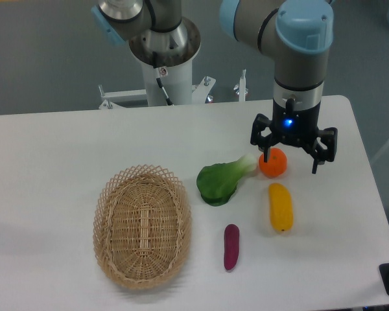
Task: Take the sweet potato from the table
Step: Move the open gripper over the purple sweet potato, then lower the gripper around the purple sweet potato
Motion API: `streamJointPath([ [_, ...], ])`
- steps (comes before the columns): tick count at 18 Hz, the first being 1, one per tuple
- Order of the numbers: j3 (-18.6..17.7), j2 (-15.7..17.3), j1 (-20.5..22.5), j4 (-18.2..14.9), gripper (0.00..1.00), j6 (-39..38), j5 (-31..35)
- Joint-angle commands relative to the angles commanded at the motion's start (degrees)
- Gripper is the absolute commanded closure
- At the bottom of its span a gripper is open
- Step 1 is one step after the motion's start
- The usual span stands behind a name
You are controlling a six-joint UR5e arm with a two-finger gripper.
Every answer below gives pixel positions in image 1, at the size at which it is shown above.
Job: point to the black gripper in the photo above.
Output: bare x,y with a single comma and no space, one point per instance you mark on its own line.
298,128

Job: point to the purple sweet potato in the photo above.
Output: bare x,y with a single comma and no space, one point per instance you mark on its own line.
231,246

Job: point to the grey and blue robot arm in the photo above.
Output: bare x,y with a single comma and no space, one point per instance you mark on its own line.
296,35

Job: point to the orange tangerine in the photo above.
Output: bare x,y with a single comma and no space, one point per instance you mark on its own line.
276,163

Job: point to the yellow mango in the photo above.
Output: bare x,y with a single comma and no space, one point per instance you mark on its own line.
281,207

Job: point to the green bok choy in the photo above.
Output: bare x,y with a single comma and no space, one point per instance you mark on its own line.
217,183

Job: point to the woven wicker basket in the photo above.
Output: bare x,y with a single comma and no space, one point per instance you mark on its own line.
142,227

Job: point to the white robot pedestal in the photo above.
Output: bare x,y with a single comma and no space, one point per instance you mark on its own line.
176,80

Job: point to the white metal frame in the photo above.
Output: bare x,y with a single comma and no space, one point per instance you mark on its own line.
201,93

